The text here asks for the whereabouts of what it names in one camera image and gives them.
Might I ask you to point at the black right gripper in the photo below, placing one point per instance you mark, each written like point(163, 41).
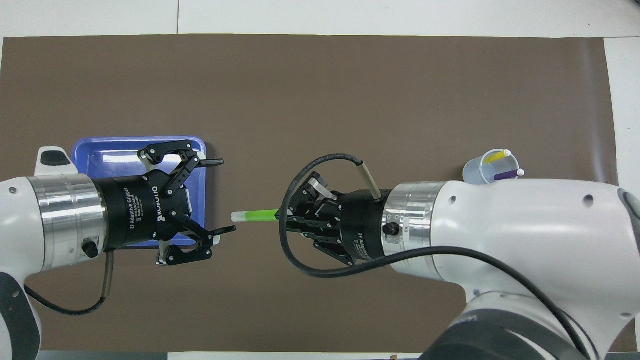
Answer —
point(362, 225)

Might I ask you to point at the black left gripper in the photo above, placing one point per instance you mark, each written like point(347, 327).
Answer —
point(140, 210)

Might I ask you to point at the green highlighter pen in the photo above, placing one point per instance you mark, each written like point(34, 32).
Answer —
point(257, 215)

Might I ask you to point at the yellow highlighter pen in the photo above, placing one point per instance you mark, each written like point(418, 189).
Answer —
point(497, 156)

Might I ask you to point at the purple highlighter pen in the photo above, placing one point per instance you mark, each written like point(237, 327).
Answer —
point(505, 175)

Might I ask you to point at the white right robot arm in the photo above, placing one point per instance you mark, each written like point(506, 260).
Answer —
point(525, 235)

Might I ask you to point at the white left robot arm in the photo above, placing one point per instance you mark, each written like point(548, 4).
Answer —
point(20, 215)

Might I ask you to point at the blue plastic tray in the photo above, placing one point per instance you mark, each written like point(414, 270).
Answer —
point(100, 155)

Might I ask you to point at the brown table mat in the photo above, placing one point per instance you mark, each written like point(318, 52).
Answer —
point(320, 100)

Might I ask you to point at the translucent blue mesh pen cup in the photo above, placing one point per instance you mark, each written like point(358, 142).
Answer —
point(475, 172)

